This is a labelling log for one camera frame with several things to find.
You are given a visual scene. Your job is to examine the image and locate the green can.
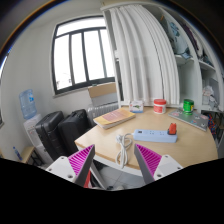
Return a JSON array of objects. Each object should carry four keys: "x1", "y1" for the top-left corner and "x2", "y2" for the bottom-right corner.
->
[{"x1": 183, "y1": 99, "x2": 194, "y2": 115}]

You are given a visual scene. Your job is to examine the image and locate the grey laptop with stickers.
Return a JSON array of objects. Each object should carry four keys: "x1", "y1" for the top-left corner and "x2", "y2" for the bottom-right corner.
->
[{"x1": 169, "y1": 109, "x2": 208, "y2": 131}]

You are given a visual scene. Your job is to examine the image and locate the silver ribbed suitcase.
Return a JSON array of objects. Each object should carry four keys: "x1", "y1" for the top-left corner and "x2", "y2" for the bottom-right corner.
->
[{"x1": 87, "y1": 103, "x2": 118, "y2": 127}]

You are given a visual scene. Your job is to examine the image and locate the white coiled power cable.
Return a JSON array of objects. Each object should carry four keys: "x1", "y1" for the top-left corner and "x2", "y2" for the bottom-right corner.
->
[{"x1": 115, "y1": 132, "x2": 134, "y2": 169}]

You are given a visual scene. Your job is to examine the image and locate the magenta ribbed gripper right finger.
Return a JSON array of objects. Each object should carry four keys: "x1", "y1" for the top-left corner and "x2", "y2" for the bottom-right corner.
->
[{"x1": 134, "y1": 144, "x2": 182, "y2": 184}]

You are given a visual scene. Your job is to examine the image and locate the round wooden table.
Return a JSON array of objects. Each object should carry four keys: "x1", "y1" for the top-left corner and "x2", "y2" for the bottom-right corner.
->
[{"x1": 74, "y1": 105, "x2": 219, "y2": 177}]

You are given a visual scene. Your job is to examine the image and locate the cardboard box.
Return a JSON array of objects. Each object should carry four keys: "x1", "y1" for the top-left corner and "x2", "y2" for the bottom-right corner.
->
[{"x1": 88, "y1": 82, "x2": 118, "y2": 106}]

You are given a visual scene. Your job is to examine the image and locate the black hard suitcase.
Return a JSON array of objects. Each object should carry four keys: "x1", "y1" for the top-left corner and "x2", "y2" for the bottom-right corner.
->
[{"x1": 35, "y1": 111, "x2": 65, "y2": 160}]

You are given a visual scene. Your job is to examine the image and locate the small wooden stool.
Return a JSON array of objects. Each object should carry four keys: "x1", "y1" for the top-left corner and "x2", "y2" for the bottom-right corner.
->
[{"x1": 21, "y1": 146, "x2": 43, "y2": 166}]

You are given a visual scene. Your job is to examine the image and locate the light blue power strip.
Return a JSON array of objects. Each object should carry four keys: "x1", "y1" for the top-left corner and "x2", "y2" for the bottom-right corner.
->
[{"x1": 133, "y1": 129, "x2": 177, "y2": 143}]

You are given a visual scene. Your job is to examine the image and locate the small white tissue box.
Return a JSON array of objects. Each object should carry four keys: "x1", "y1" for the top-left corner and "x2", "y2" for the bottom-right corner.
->
[{"x1": 129, "y1": 101, "x2": 144, "y2": 113}]

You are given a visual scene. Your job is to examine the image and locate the white shelf unit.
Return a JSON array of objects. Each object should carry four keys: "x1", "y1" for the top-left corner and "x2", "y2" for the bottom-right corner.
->
[{"x1": 99, "y1": 0, "x2": 224, "y2": 158}]

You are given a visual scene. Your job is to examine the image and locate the blue water bottle jug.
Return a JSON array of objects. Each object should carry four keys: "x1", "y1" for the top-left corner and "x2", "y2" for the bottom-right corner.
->
[{"x1": 19, "y1": 89, "x2": 37, "y2": 120}]

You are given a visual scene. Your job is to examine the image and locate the black framed window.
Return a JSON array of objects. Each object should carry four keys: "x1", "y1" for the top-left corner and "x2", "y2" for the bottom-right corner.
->
[{"x1": 51, "y1": 16, "x2": 115, "y2": 95}]

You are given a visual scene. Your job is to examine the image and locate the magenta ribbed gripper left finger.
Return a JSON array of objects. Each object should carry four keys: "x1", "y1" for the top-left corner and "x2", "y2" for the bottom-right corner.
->
[{"x1": 46, "y1": 145, "x2": 95, "y2": 187}]

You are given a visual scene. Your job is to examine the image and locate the yellow and pink book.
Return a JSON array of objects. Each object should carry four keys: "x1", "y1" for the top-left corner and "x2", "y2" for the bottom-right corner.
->
[{"x1": 93, "y1": 108, "x2": 135, "y2": 129}]

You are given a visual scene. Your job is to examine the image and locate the white curtain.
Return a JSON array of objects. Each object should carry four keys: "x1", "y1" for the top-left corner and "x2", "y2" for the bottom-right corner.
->
[{"x1": 109, "y1": 4, "x2": 180, "y2": 106}]

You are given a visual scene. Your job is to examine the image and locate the white jar red lid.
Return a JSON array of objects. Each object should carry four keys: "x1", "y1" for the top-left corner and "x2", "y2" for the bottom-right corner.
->
[{"x1": 154, "y1": 99, "x2": 166, "y2": 114}]

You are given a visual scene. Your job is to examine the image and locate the white water dispenser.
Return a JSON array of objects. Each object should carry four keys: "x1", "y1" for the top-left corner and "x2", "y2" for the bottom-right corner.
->
[{"x1": 24, "y1": 114, "x2": 53, "y2": 164}]

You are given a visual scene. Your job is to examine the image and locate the black soft suitcase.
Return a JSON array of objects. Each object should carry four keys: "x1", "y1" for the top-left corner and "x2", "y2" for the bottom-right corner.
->
[{"x1": 58, "y1": 109, "x2": 89, "y2": 155}]

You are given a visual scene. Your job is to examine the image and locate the small blue plastic bottle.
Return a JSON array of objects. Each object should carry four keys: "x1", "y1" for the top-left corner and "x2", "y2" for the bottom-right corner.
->
[{"x1": 13, "y1": 146, "x2": 23, "y2": 161}]

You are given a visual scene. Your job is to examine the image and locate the orange red charger plug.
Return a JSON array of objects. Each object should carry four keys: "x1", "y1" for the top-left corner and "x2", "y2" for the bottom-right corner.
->
[{"x1": 168, "y1": 123, "x2": 177, "y2": 135}]

